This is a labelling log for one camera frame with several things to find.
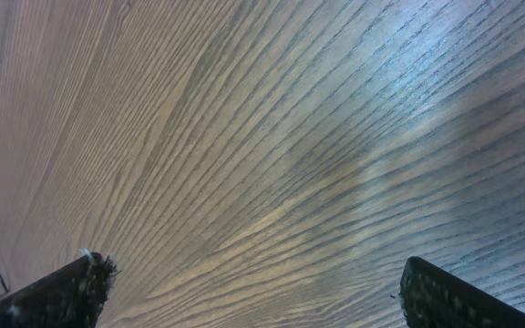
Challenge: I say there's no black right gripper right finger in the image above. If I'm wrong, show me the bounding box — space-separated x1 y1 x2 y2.
399 257 525 328

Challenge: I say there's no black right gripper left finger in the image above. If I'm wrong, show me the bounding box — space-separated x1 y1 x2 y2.
0 252 118 328

